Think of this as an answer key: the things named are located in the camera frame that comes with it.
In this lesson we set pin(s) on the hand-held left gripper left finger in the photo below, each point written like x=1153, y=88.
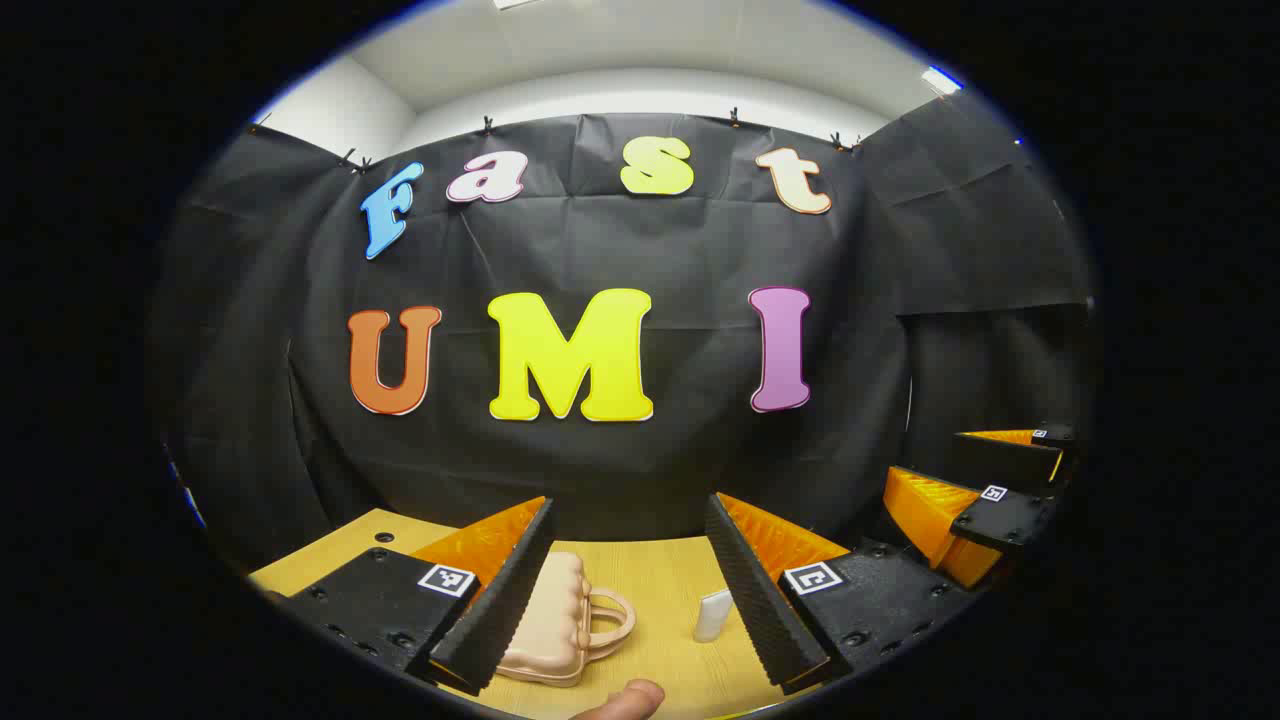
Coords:
x=500, y=600

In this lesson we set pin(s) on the ceiling light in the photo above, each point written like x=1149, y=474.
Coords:
x=941, y=80

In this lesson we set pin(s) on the small pink suitcase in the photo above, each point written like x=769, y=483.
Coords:
x=555, y=620

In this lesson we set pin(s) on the white squeeze tube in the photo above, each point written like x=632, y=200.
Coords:
x=714, y=615

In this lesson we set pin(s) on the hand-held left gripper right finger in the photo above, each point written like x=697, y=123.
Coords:
x=760, y=610

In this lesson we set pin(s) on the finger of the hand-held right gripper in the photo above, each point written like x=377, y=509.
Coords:
x=1005, y=520
x=1000, y=455

